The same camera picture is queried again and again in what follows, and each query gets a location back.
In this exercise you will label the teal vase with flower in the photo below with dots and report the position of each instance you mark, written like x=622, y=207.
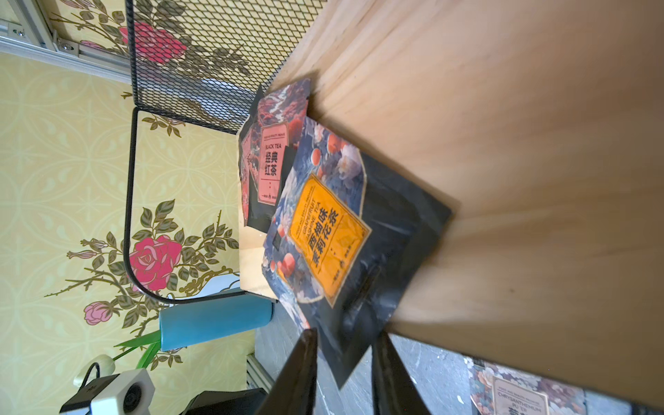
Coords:
x=205, y=320

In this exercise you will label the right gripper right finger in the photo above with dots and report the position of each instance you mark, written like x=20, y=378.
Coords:
x=393, y=390

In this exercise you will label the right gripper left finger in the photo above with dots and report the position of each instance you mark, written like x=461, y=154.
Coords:
x=294, y=391

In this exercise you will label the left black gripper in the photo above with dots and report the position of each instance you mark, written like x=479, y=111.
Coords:
x=226, y=403

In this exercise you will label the beige floral tea bag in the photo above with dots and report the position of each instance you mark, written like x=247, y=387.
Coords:
x=496, y=389

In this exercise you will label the orange label tea bag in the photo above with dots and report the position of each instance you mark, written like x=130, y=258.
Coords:
x=347, y=237

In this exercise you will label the pink label tea bag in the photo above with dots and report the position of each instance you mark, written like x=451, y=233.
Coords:
x=268, y=145

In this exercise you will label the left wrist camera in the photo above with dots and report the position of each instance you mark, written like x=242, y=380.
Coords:
x=100, y=390

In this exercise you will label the black wire mesh shelf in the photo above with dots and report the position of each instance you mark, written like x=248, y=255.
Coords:
x=541, y=124

